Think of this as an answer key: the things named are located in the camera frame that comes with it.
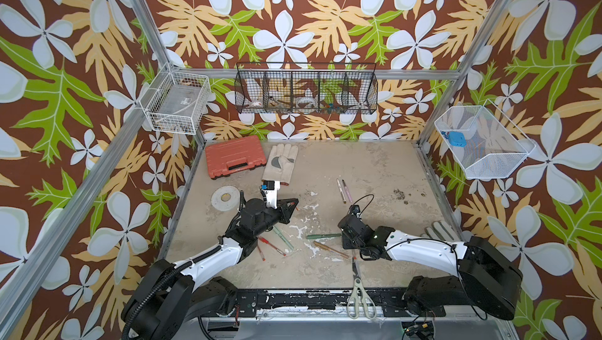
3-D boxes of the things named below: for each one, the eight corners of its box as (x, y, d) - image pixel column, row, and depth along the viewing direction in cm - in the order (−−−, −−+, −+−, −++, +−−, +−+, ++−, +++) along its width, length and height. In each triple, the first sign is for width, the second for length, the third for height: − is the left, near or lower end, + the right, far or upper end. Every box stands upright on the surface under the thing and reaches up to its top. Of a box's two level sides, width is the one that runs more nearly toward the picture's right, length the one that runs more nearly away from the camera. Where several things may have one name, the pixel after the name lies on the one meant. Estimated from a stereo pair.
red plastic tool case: (211, 181, 106) (208, 174, 103) (208, 152, 117) (205, 146, 114) (267, 166, 112) (266, 160, 108) (259, 140, 123) (257, 134, 119)
